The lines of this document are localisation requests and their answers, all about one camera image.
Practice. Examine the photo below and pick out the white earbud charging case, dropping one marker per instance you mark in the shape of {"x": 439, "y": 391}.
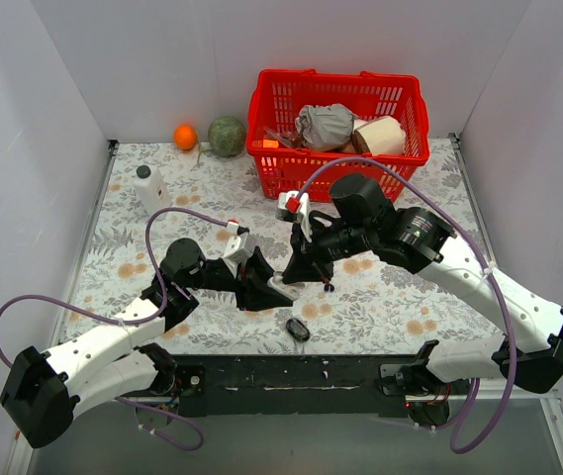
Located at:
{"x": 288, "y": 291}

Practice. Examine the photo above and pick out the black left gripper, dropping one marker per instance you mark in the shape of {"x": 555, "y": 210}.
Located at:
{"x": 244, "y": 286}

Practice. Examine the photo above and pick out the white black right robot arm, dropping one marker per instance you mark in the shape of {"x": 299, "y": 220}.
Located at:
{"x": 529, "y": 345}

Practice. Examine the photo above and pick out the beige paper roll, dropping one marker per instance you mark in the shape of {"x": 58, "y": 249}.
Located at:
{"x": 383, "y": 135}

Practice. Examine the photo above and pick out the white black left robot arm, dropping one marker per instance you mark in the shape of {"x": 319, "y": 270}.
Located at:
{"x": 45, "y": 391}

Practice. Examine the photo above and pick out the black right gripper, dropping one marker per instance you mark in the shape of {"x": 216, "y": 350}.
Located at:
{"x": 306, "y": 245}

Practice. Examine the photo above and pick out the white bottle black cap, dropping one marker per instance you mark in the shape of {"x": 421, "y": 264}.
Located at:
{"x": 151, "y": 189}

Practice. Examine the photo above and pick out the crumpled grey bag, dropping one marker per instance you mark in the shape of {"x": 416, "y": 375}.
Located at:
{"x": 324, "y": 128}

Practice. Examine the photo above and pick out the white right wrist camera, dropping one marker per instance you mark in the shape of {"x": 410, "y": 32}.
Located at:
{"x": 296, "y": 209}

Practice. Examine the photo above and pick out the green melon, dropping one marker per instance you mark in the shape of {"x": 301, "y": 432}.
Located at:
{"x": 226, "y": 138}

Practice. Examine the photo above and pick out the floral patterned table mat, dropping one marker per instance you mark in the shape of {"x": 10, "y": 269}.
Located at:
{"x": 374, "y": 309}

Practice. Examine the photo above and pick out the clear plastic snack wrapper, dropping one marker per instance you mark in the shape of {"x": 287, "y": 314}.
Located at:
{"x": 287, "y": 139}

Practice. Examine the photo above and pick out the red plastic shopping basket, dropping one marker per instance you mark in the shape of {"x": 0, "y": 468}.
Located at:
{"x": 280, "y": 94}

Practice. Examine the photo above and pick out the orange fruit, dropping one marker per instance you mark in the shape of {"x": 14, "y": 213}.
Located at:
{"x": 185, "y": 137}

